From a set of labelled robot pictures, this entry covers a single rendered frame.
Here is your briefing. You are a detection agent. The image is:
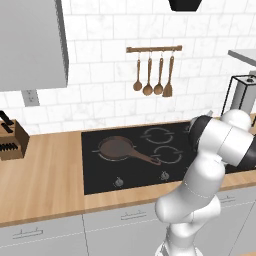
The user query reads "small wooden spoon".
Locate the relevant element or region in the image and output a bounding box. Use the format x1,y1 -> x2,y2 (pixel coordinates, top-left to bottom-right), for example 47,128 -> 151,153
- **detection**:
132,55 -> 143,92

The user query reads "grey canister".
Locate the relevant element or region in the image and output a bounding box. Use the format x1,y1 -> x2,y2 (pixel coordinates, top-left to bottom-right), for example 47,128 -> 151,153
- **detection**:
232,77 -> 256,115

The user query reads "wooden round spoon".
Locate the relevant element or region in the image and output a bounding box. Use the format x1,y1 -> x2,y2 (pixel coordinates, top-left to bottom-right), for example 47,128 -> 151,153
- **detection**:
153,56 -> 165,96

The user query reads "grey wall cupboard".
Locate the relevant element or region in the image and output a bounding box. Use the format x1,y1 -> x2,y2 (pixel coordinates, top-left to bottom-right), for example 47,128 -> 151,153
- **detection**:
0,0 -> 70,92

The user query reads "black range hood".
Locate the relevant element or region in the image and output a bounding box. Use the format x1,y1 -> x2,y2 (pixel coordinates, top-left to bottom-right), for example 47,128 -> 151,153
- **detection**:
167,0 -> 204,13

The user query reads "black knife handle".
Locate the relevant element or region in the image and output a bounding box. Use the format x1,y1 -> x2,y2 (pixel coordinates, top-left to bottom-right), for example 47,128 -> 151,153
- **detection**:
1,122 -> 15,135
0,110 -> 15,127

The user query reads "grey cupboard door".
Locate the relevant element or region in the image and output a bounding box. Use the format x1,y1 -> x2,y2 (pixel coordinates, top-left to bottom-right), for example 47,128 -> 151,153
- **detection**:
84,219 -> 172,256
194,199 -> 256,256
0,231 -> 88,256

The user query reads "wooden ladle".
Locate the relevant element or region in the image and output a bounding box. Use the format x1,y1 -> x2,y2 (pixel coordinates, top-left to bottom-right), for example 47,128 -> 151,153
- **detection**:
142,56 -> 154,97

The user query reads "brown frying pan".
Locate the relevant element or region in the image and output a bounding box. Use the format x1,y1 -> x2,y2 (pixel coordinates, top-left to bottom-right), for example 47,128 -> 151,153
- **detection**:
98,135 -> 162,166

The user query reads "wooden spatula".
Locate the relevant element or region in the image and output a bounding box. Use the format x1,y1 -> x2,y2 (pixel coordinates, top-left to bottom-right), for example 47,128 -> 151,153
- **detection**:
162,54 -> 175,98

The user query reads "grey drawer handle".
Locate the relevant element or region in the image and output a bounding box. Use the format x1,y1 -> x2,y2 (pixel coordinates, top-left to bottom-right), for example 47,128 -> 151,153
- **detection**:
218,195 -> 236,205
120,209 -> 148,221
12,227 -> 45,240

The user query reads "grey drawer front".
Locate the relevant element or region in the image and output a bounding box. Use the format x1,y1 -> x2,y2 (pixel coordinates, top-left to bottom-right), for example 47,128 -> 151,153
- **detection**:
216,185 -> 256,210
0,214 -> 85,250
82,201 -> 168,234

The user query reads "grey wall socket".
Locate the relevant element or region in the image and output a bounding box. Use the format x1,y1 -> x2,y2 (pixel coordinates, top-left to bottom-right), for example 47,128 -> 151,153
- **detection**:
21,88 -> 41,108

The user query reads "grey wall shelf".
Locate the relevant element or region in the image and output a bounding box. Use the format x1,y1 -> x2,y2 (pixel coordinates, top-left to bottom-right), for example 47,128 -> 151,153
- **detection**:
227,48 -> 256,68

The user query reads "wooden knife block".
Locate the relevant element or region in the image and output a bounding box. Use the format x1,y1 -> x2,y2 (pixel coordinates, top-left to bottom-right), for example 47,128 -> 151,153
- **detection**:
0,118 -> 31,162

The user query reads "wooden utensil rail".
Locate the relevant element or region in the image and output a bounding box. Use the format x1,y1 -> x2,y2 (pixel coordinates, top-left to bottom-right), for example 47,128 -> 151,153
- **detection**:
125,45 -> 183,54

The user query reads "black glass hob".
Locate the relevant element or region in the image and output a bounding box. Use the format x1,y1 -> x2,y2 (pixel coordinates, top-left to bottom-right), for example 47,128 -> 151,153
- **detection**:
80,120 -> 251,196

